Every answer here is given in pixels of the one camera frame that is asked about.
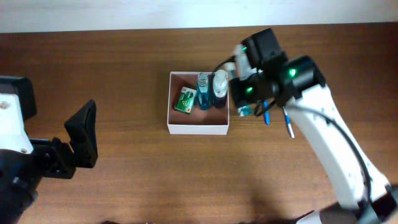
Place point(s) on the blue white toothbrush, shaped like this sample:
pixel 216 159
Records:
pixel 288 123

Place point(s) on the green soap box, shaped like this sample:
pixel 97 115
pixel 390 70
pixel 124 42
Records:
pixel 186 100

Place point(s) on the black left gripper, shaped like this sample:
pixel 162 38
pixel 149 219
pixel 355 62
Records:
pixel 58 158

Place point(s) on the teal mouthwash bottle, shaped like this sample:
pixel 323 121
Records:
pixel 203 91

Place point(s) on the white cardboard box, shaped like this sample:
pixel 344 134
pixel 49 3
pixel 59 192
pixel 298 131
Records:
pixel 214 121

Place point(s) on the white teal toothpaste tube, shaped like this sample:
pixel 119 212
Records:
pixel 231 70

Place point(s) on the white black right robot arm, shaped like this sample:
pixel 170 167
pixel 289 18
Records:
pixel 363 193

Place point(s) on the clear bottle dark liquid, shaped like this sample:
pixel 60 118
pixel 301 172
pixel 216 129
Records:
pixel 220 88

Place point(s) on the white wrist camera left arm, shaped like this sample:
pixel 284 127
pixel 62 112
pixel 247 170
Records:
pixel 13 134

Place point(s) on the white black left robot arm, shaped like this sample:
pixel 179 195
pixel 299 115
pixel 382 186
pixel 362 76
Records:
pixel 26 161

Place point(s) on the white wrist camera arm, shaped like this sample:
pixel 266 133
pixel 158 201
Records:
pixel 13 134
pixel 242 63

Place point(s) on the blue disposable razor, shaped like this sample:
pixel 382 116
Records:
pixel 266 114

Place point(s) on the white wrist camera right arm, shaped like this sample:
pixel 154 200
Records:
pixel 242 63

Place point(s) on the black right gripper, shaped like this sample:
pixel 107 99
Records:
pixel 241 92

